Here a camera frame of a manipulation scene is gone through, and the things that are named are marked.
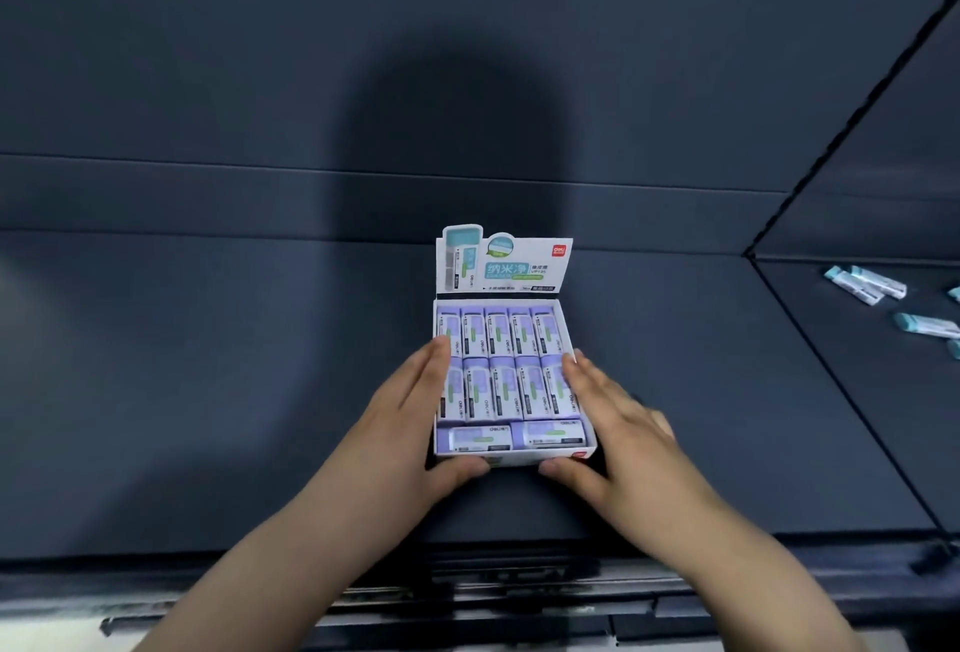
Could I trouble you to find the person's left hand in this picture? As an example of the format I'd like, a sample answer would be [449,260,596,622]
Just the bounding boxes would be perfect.
[321,334,493,534]

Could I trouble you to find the person's right forearm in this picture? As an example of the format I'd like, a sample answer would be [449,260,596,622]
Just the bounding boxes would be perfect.
[631,449,870,652]

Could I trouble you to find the grey metal table frame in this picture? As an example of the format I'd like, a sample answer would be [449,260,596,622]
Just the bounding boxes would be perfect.
[97,546,960,652]

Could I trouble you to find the white eraser display box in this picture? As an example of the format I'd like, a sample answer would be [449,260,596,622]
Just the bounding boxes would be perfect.
[431,224,599,469]

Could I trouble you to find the person's right hand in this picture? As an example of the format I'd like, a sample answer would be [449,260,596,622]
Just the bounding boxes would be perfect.
[537,348,678,551]

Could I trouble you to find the person's left forearm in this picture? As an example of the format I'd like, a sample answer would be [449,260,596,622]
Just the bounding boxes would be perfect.
[133,480,423,652]

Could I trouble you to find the rows of purple sleeved erasers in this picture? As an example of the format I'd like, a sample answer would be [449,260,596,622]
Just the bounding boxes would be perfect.
[436,305,588,454]

